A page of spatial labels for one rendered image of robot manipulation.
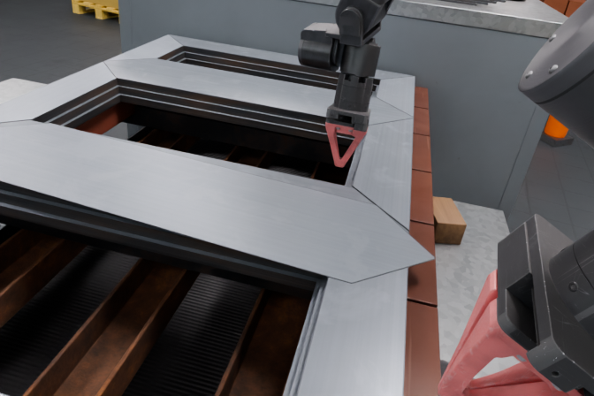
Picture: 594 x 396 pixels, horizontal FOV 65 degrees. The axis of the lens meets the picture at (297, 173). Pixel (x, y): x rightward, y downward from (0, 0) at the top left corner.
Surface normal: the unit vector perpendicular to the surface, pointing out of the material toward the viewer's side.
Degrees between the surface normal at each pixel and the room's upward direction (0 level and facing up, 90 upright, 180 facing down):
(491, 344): 109
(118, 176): 0
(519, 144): 90
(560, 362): 90
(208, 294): 0
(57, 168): 0
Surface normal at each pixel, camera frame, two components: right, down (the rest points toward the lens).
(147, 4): -0.22, 0.45
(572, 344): 0.51, -0.66
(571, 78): -0.54, 0.66
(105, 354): 0.11, -0.87
